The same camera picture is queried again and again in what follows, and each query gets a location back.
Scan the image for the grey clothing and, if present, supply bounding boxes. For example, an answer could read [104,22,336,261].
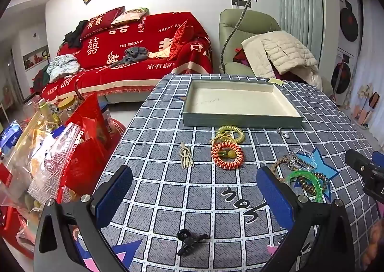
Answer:
[121,47,150,65]

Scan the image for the person's printed clothing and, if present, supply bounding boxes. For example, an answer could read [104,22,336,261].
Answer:
[360,203,384,271]

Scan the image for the white dryer with black door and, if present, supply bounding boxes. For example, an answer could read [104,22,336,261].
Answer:
[337,0,365,51]

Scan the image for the yellow flower charm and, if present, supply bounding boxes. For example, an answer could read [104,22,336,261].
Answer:
[209,132,237,160]

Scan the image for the red round mat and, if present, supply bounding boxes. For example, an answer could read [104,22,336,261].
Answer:
[109,119,129,147]

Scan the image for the purple red clothing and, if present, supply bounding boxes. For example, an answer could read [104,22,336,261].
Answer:
[233,48,255,67]

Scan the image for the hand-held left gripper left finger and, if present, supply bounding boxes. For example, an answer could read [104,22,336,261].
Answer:
[33,166,134,272]

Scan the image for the light printed cushion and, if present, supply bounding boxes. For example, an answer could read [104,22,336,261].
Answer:
[111,7,150,25]

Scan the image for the pale patterned clothing pile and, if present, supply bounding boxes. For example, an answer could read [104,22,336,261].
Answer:
[46,54,81,82]

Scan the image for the white washing machine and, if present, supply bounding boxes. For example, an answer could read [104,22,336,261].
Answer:
[330,48,359,107]

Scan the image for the black claw hair clip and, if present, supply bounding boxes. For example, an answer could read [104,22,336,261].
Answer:
[176,229,209,257]

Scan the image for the white quilted garment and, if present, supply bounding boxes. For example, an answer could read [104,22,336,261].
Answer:
[280,65,323,91]

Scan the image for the yellow spiral hair tie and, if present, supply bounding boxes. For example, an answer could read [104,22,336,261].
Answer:
[216,126,246,144]

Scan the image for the black clothing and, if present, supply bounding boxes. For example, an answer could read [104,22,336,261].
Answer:
[64,20,90,48]

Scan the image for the grey checked tablecloth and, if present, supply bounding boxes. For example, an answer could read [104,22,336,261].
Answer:
[97,73,384,272]

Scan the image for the clear plastic bags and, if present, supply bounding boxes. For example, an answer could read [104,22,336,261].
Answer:
[0,116,84,231]

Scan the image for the red sofa with cover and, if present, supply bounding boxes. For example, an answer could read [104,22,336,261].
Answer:
[40,12,214,103]

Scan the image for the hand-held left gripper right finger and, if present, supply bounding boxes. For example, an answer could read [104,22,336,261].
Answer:
[256,166,356,272]

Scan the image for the white down jacket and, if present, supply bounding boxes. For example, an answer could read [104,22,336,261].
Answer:
[241,30,319,79]

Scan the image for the jar with yellow lid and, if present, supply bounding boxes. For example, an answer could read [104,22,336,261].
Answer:
[57,96,75,123]

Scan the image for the brown spiral hair tie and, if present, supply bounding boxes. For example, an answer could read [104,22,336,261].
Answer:
[297,172,329,195]

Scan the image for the red pillow with white characters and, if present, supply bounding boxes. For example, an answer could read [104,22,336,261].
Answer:
[79,6,126,41]

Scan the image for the green translucent bangle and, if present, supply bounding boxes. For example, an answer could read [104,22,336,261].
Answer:
[285,170,329,203]

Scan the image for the red satin pillow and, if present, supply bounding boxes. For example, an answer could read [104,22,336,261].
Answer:
[168,20,195,61]

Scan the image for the orange spiral hair tie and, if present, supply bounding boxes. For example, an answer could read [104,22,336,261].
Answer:
[211,142,244,168]

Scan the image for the plastic jar with blue lid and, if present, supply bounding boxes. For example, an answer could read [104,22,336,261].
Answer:
[99,102,112,135]

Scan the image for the wall niche shelf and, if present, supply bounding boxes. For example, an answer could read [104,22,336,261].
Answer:
[22,46,50,71]

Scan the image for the blue box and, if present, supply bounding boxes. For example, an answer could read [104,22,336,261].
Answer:
[0,120,23,155]

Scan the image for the green armchair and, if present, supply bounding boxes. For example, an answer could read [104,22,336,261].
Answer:
[218,9,333,95]

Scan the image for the braided rope bracelet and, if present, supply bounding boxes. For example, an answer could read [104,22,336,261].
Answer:
[270,155,297,184]

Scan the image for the red gift bag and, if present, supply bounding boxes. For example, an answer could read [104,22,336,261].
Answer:
[64,94,113,203]

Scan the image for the beige hair clip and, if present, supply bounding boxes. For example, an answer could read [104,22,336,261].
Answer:
[179,142,195,169]

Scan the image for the clear bead bracelet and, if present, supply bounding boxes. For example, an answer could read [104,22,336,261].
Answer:
[288,148,318,171]

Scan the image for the grey-green tray box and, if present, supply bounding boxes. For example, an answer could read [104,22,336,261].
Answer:
[182,79,305,129]

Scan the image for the light grey sofa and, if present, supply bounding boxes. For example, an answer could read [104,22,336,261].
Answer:
[103,74,159,104]

